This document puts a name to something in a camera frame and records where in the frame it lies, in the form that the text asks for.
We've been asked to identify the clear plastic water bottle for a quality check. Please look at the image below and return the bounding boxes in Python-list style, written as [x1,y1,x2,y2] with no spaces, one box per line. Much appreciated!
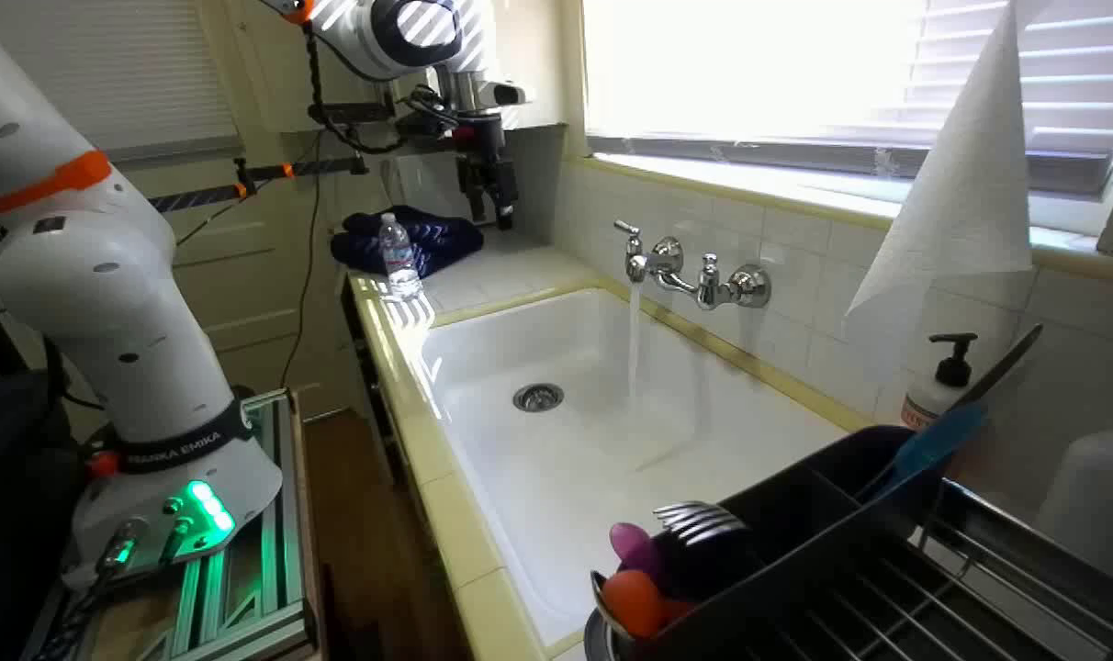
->
[379,208,424,306]

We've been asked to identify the metal forks bundle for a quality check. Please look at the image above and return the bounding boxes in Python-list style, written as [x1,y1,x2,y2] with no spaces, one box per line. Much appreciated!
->
[651,498,748,552]

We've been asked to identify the metal dish rack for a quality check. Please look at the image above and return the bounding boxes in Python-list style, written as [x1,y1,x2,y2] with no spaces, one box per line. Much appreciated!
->
[809,475,1113,661]

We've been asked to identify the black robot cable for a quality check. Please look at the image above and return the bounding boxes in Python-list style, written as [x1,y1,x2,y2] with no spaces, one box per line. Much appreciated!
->
[296,18,460,158]

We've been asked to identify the black cutlery caddy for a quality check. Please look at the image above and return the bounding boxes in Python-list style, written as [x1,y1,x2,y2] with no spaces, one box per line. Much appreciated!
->
[584,423,953,661]

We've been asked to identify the dark blue cloth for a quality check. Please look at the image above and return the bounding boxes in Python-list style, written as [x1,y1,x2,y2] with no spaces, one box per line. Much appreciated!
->
[326,202,487,280]

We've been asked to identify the orange round utensil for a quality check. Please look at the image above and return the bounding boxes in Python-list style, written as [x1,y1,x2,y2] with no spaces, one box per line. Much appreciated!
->
[599,565,680,644]

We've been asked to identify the white sink basin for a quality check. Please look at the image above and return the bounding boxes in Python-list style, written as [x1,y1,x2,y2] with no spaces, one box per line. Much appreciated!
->
[413,286,852,652]

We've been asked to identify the black clamp bar orange grips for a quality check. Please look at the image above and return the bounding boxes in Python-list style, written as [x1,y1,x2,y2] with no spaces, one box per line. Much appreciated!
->
[146,149,369,214]

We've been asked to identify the metal sink drain strainer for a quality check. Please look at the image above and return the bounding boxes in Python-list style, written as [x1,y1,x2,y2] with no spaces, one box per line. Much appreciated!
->
[510,383,564,416]

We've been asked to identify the white wall cabinet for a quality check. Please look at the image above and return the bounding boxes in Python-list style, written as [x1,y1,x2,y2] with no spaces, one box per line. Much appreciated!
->
[493,0,568,127]

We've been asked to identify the black long utensil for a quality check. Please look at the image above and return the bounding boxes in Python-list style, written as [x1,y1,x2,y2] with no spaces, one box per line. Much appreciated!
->
[945,319,1045,416]

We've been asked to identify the blue brush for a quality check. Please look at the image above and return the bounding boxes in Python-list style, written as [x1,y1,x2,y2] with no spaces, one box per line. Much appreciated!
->
[863,399,992,508]

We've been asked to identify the white plastic jug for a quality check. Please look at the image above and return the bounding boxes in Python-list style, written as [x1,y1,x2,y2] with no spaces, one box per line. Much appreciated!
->
[1032,395,1113,592]

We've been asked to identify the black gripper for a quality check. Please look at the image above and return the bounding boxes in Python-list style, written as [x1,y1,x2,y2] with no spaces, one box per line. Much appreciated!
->
[451,105,521,235]

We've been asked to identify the chrome faucet spout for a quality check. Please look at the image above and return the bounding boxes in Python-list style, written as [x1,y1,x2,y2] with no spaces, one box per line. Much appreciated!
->
[620,245,684,286]

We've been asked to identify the black stereo camera bar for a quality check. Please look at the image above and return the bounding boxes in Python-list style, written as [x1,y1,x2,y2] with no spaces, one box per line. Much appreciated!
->
[304,100,401,127]

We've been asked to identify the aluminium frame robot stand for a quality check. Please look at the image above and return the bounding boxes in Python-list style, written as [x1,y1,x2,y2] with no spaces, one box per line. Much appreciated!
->
[17,385,326,661]

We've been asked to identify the white window blind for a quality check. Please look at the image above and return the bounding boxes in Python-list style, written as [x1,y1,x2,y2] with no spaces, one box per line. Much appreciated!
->
[579,0,1113,198]

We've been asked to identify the chrome wall faucet body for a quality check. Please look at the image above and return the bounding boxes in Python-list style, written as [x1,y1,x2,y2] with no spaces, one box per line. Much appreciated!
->
[609,218,775,313]

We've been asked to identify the purple round utensil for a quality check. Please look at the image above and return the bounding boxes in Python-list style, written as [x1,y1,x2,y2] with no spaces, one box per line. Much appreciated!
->
[607,521,667,580]

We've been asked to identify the white paper towel sheet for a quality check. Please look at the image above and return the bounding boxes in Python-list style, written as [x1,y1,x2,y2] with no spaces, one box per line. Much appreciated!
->
[843,0,1038,314]

